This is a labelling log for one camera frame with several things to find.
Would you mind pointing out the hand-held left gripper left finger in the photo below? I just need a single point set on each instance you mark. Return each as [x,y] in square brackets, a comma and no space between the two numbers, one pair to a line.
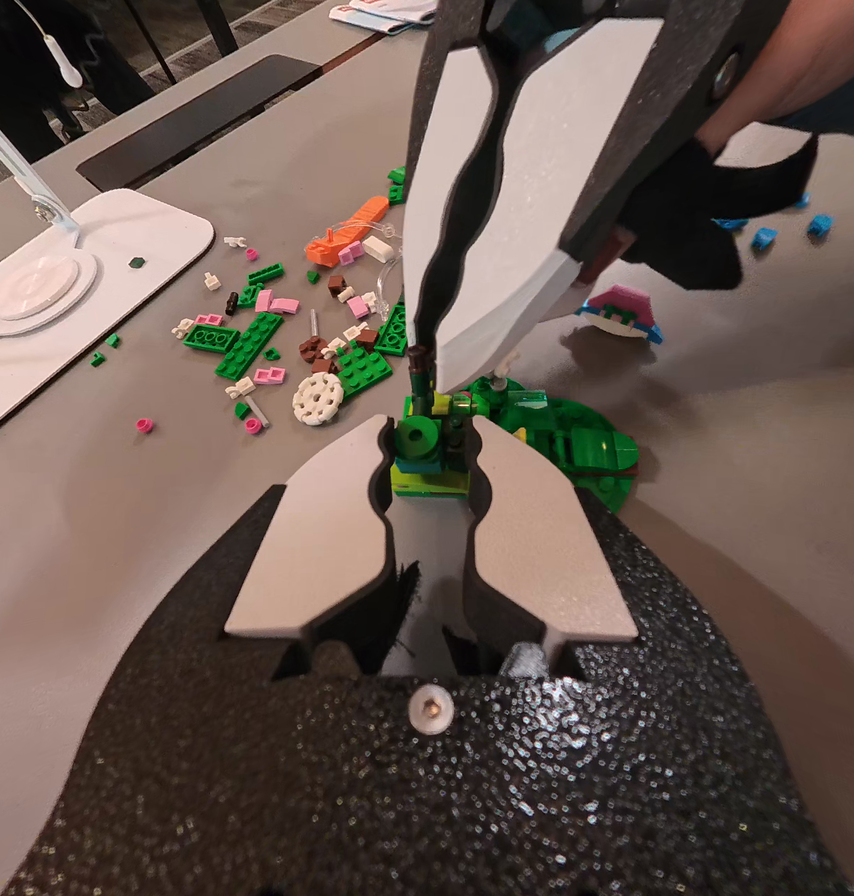
[308,546]

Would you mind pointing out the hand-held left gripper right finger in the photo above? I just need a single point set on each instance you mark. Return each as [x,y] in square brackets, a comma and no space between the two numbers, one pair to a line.
[546,546]

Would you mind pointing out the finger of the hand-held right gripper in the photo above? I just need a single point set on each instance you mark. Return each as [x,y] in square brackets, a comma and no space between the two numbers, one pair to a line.
[539,210]
[448,175]

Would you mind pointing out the green lego plant assembly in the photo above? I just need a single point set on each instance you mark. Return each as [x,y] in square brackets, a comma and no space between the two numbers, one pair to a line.
[416,437]

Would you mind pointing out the dark brown lego stem piece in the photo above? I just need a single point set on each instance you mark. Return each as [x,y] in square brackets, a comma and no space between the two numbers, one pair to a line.
[420,358]

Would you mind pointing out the orange lego piece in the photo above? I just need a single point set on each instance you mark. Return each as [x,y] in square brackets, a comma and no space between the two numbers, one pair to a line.
[343,234]

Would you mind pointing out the pink and blue lego flower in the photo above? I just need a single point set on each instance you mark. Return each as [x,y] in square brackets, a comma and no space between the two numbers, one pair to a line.
[623,308]

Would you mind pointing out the white round lego gear plate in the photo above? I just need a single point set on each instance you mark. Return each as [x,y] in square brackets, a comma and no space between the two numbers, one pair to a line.
[317,399]

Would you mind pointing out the pile of loose lego pieces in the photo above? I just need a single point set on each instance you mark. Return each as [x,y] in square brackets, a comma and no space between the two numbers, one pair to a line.
[251,343]

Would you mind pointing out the person's right hand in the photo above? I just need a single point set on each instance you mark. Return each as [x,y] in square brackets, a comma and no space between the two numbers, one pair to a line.
[819,63]

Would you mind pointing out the white instruction booklet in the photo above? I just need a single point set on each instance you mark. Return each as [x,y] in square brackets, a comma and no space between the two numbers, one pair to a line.
[385,12]

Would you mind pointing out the black metal frame leg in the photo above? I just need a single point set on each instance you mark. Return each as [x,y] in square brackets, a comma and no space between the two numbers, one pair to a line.
[150,42]
[216,24]

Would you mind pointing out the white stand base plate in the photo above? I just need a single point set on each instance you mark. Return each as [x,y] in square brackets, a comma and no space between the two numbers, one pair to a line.
[153,238]

